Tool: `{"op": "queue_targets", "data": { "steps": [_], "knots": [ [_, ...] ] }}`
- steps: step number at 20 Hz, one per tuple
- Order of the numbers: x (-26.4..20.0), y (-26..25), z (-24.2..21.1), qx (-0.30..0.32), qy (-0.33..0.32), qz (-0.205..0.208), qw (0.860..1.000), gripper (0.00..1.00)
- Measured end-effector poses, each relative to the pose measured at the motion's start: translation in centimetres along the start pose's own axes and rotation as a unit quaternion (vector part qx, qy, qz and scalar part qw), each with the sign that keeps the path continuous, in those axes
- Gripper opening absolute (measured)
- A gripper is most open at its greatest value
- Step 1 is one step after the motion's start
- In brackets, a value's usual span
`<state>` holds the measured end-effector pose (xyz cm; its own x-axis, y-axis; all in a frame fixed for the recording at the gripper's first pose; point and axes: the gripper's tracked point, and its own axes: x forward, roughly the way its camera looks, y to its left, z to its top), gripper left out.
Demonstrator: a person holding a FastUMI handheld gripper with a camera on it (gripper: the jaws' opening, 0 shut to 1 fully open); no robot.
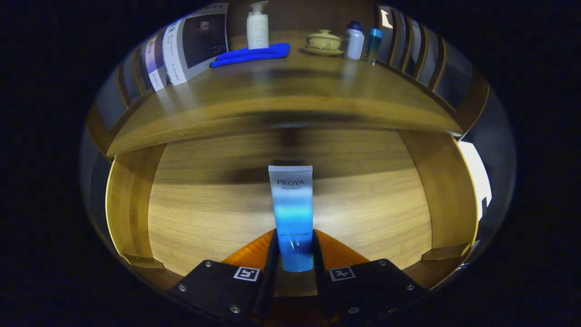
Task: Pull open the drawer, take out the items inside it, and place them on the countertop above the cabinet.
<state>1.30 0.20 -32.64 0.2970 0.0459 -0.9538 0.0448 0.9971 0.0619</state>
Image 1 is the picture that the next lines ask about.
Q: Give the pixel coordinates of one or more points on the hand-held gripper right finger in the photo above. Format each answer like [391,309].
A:
[367,286]

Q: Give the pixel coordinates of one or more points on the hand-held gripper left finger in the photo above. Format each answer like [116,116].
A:
[218,286]

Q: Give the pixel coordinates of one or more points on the wooden drawer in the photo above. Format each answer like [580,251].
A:
[204,218]

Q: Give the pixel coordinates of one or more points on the blue white tube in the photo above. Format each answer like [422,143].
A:
[290,204]

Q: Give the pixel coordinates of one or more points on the wooden countertop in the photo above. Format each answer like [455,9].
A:
[295,91]

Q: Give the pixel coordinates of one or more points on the wooden cabinet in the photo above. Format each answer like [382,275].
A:
[299,16]

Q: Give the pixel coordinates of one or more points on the purple book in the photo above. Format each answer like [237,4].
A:
[154,63]

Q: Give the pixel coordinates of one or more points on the blue folded cloth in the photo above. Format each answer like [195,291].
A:
[254,53]

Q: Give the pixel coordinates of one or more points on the teal bottle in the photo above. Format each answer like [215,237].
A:
[373,45]

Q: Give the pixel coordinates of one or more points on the white bottle blue cap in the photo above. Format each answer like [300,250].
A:
[354,43]

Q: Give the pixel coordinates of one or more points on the white portrait book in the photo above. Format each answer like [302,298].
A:
[199,41]

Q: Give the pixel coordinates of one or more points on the beige lidded teacup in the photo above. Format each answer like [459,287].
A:
[323,42]

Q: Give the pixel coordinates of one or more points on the white pump bottle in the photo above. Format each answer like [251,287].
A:
[258,29]

